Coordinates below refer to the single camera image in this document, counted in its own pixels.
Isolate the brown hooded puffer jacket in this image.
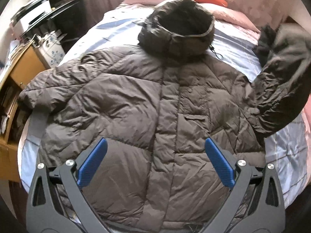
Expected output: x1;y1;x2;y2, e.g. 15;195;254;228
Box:
18;0;310;232

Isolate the blue plaid bed sheet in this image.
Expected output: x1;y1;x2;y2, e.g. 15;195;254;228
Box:
17;4;310;206

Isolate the pink folded quilt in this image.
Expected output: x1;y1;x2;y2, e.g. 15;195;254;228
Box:
301;106;310;142

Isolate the yellow wooden cabinet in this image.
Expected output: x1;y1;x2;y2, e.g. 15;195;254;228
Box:
1;41;46;183

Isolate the white floral small appliance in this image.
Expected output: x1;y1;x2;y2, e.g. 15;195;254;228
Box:
34;30;66;69

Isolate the black folded jacket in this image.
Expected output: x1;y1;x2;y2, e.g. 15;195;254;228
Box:
252;24;276;68

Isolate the black computer desk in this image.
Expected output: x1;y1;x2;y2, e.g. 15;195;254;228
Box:
21;0;88;52

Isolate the pink pillow right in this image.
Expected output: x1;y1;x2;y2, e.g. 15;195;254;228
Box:
200;3;260;33

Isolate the white printer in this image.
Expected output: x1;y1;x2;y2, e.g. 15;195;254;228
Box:
10;0;52;38

